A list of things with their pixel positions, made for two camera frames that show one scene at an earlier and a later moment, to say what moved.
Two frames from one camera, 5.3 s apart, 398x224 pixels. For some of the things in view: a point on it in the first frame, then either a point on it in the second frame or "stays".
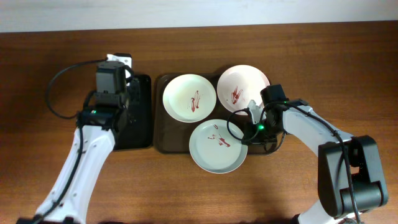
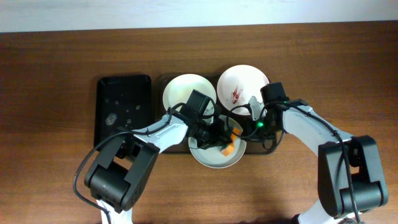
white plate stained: [189, 98] stays
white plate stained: [240, 84] stays
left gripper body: [134, 90] -> [219, 139]
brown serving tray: [171, 136] stays
